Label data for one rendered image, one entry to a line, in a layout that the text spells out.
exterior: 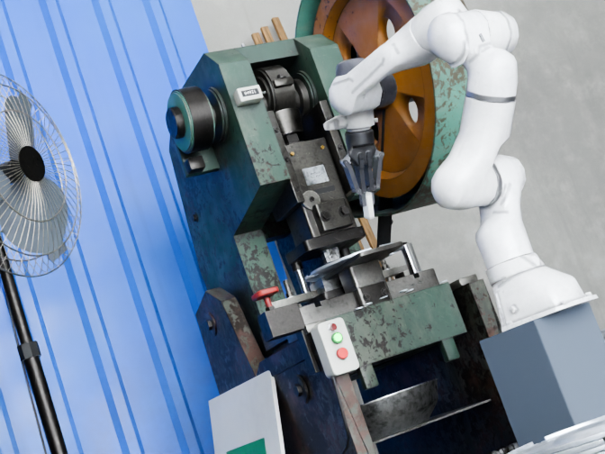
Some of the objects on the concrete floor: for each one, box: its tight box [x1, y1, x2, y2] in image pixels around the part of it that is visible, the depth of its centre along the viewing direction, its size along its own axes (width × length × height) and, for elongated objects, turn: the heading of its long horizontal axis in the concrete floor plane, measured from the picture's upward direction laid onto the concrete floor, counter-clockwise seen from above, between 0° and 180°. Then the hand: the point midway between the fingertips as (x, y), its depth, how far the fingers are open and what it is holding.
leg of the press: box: [195, 287, 376, 454], centre depth 302 cm, size 92×12×90 cm, turn 144°
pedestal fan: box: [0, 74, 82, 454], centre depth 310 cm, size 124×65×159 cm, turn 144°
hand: (367, 205), depth 282 cm, fingers closed
